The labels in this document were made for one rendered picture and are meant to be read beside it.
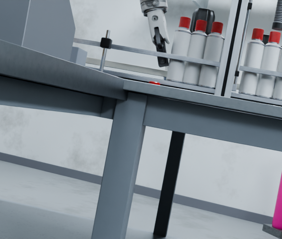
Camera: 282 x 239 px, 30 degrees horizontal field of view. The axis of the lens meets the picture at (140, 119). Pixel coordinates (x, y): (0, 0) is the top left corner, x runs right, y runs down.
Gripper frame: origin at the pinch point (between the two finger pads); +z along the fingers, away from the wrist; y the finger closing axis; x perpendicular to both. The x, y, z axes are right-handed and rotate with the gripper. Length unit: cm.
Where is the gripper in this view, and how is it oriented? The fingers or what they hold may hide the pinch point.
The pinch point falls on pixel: (162, 59)
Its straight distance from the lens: 165.4
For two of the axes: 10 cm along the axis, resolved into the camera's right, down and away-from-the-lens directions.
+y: 1.5, 0.1, 9.9
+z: 1.6, 9.9, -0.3
